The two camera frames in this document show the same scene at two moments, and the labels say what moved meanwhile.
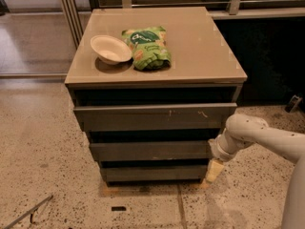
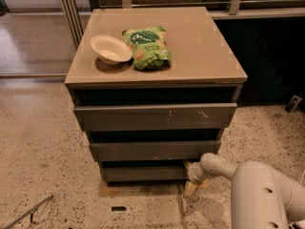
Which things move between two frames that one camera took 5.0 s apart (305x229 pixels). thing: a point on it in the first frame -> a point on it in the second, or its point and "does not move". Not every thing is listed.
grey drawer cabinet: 152,88 does not move
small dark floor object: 293,103 does not move
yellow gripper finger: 214,168 -> 190,189
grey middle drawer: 151,152 does not move
